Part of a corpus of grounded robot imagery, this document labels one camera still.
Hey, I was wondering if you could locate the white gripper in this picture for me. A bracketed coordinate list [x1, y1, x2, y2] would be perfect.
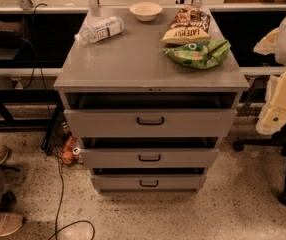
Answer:
[256, 72, 286, 135]

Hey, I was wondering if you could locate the grey bottom drawer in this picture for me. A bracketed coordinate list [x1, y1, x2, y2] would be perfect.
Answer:
[91, 175, 206, 192]

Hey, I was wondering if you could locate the grey drawer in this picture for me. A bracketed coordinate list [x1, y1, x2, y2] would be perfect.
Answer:
[81, 148, 218, 169]
[91, 175, 206, 192]
[64, 109, 236, 138]

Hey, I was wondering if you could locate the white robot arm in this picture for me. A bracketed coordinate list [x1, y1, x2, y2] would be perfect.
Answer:
[254, 17, 286, 135]

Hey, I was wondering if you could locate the grey top drawer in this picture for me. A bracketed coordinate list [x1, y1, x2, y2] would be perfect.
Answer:
[64, 109, 236, 138]

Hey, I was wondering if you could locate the grey metal drawer cabinet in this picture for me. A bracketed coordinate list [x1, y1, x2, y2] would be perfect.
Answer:
[53, 6, 251, 194]

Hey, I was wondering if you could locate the grey middle drawer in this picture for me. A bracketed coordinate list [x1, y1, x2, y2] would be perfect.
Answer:
[81, 148, 218, 169]

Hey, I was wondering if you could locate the green snack bag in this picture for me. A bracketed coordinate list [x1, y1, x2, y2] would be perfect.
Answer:
[163, 39, 231, 70]

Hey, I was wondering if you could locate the brown yellow chip bag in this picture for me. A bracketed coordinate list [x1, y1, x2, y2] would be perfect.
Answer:
[162, 6, 211, 45]

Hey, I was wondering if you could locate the white ceramic bowl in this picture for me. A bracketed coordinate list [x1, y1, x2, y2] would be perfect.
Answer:
[129, 2, 163, 22]

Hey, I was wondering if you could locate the clear plastic water bottle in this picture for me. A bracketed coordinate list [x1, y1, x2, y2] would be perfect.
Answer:
[74, 16, 124, 45]

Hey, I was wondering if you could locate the dark box on shelf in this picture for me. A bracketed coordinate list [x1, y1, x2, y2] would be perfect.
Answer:
[0, 21, 24, 48]

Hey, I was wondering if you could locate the white sneaker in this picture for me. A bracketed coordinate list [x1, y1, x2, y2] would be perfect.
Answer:
[0, 213, 24, 237]

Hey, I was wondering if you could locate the black floor cable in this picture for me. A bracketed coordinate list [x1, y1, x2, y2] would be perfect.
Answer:
[48, 150, 96, 240]

